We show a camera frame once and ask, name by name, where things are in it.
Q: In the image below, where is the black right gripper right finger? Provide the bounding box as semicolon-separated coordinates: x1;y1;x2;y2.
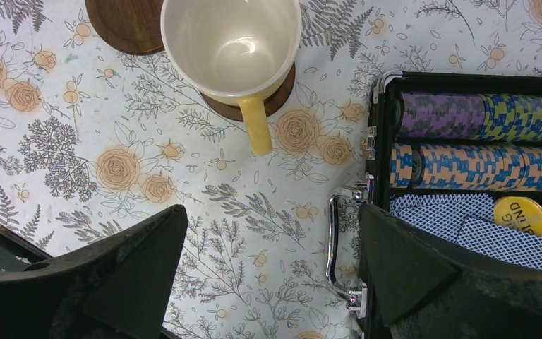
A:
359;204;542;338

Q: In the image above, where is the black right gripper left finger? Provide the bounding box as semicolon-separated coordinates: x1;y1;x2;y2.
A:
0;204;189;339

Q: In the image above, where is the yellow mug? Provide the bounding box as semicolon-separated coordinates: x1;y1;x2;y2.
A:
160;1;302;155

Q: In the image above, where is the dark wooden coaster under mug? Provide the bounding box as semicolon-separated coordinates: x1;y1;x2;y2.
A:
200;62;296;122

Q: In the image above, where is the small dark wooden coaster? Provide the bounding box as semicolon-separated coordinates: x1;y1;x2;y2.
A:
85;0;164;55

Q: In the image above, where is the blue playing cards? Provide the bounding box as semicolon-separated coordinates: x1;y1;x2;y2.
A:
389;193;542;270

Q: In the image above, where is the orange blue poker chip stack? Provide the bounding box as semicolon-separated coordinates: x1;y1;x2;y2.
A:
389;143;542;191

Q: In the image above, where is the yellow dealer button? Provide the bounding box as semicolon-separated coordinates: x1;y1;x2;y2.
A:
493;196;542;237

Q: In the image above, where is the black poker chip case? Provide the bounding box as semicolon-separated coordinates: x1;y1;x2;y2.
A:
351;71;542;338

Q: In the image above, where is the floral tablecloth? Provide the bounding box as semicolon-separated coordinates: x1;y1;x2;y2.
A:
0;1;542;338

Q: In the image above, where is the purple poker chip stack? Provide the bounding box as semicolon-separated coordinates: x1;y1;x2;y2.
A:
394;92;486;139

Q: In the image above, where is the chrome case handle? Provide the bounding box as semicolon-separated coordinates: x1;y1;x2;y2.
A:
325;174;375;319

